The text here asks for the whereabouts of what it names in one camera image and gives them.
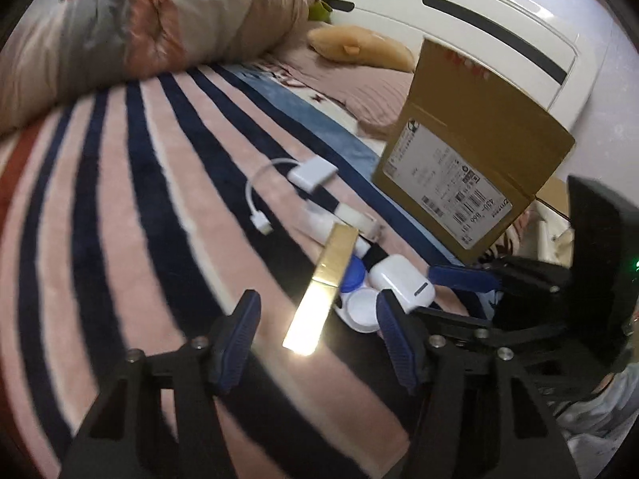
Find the white earbuds case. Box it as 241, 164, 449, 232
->
368, 254, 435, 313

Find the rolled beige pink duvet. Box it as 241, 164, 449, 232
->
1, 0, 318, 133

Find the blue white contact lens case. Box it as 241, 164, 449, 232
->
333, 256, 379, 334

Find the gold rectangular lighter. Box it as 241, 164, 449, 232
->
283, 224, 359, 357

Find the white bed headboard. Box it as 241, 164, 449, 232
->
325, 0, 598, 129

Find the brown cardboard box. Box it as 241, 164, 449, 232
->
373, 40, 575, 264

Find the pink knitted pillow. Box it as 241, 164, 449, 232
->
269, 22, 413, 141

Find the striped pink fleece blanket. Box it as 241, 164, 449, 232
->
1, 66, 447, 478

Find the green plush toy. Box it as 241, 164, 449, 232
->
308, 0, 333, 23

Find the tan plush toy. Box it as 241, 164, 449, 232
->
306, 25, 416, 73

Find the white cable adapter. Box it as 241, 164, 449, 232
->
245, 156, 338, 236

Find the white small spray bottle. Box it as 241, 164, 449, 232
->
296, 200, 382, 258

